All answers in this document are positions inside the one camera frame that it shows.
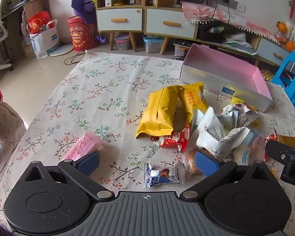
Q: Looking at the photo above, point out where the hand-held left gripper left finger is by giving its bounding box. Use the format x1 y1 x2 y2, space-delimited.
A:
22 150 115 201

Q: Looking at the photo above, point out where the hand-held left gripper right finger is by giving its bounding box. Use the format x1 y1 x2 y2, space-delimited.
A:
179 150 274 201

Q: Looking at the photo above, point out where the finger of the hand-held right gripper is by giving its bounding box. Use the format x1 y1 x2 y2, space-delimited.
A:
265 140 295 164

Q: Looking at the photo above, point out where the small red candy packet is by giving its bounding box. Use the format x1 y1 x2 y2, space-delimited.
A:
264 132 279 162

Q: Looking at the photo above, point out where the gold foil packet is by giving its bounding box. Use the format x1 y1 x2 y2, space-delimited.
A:
276 135 295 151

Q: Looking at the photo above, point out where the clear wafer biscuit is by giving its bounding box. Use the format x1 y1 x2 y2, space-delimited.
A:
182 149 207 177

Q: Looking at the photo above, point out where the pink snack packet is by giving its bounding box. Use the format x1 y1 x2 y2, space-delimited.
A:
61 131 106 161

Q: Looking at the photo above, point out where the white red crinkled snack packet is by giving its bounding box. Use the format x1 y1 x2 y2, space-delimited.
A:
195 106 251 158
216 103 261 129

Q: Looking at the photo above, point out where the silver blue candy packet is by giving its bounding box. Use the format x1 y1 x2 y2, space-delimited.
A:
144 162 186 188

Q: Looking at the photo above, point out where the small yellow snack packet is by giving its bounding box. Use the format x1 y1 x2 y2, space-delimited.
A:
230 97 260 112

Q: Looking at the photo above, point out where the pink cardboard box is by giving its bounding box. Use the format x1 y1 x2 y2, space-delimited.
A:
179 43 273 113

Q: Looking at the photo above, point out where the egg carton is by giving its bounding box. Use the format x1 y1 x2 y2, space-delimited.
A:
259 67 274 82

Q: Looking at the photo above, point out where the blue plastic stool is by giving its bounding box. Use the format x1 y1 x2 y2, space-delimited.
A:
270 50 295 121

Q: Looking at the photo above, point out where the glass jar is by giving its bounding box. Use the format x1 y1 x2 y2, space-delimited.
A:
273 31 289 43

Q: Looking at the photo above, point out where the stack of papers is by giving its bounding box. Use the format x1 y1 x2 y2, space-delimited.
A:
222 33 258 55

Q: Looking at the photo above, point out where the round white floor base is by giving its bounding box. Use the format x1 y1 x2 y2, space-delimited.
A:
50 43 75 56

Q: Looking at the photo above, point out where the clear storage bin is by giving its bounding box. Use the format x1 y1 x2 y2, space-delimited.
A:
114 33 132 51

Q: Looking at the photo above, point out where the black bag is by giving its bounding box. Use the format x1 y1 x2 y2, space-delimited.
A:
199 21 226 43

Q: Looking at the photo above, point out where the white shopping bag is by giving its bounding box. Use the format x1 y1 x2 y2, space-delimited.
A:
27 18 61 59

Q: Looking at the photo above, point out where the red printed barrel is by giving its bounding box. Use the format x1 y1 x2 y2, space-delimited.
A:
67 15 98 52

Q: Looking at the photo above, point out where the blue lid storage bin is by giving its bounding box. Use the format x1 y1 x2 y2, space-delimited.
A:
142 35 164 54

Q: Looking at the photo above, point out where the low wooden cabinet white drawer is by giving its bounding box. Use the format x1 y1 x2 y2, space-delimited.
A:
144 5 199 56

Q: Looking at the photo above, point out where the wooden shelf cabinet white drawer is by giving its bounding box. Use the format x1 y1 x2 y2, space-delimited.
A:
94 0 146 52

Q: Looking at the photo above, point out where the red gift bag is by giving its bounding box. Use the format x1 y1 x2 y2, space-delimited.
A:
27 11 53 33

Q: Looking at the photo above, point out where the pink floral cloth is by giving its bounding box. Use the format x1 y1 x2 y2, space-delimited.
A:
181 1 279 41

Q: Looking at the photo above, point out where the purple plush toy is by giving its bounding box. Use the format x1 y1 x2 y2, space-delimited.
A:
71 0 107 43

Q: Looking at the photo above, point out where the office chair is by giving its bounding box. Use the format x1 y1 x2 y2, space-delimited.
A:
0 0 14 78

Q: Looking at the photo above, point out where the brown cardboard box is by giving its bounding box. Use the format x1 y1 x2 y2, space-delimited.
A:
152 0 175 8

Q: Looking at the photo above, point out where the black floor cable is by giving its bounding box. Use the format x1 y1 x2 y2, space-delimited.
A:
65 50 88 65

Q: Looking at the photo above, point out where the wall socket strip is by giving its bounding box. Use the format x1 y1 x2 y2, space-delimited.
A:
213 0 246 13

